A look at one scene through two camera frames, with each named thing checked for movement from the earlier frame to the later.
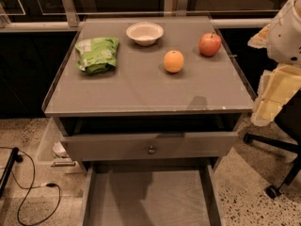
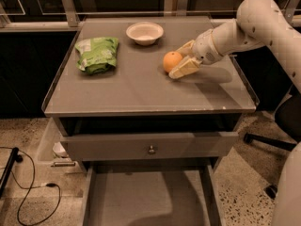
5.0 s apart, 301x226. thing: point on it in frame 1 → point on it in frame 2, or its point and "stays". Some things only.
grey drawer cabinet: (148, 88) stays
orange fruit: (173, 61) stays
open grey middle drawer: (152, 195) stays
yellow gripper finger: (260, 40) → (204, 47)
